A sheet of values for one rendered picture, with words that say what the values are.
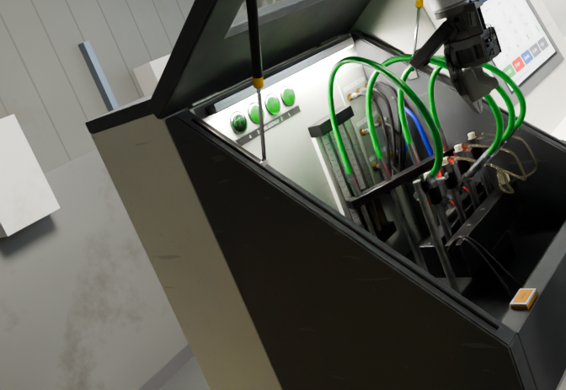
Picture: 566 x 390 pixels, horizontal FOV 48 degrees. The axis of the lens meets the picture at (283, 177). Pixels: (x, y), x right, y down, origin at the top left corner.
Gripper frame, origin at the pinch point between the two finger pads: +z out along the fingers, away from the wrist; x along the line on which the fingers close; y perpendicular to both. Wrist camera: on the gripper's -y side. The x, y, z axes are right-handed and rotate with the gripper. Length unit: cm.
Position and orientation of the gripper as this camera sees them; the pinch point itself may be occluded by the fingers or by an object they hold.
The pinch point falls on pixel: (473, 107)
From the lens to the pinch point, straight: 132.2
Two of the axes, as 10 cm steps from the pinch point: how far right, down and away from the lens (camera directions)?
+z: 3.7, 9.0, 2.2
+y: 7.1, -1.2, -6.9
